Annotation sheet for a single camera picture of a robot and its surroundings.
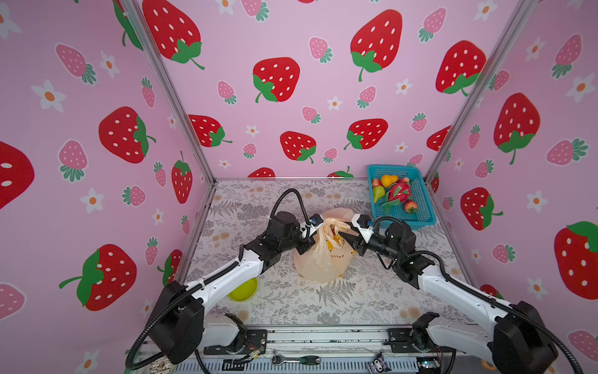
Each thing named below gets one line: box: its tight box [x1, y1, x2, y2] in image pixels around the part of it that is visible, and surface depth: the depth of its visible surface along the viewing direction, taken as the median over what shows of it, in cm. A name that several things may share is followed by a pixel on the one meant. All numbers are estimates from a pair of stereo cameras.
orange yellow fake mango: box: [380, 174, 399, 188], surface depth 116 cm
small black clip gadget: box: [367, 351, 392, 374], surface depth 69 cm
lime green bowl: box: [227, 277, 259, 302], surface depth 82 cm
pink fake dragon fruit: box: [381, 181, 412, 215], surface depth 109 cm
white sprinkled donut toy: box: [149, 356, 176, 374], surface depth 69 cm
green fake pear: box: [372, 185, 386, 204], surface depth 112 cm
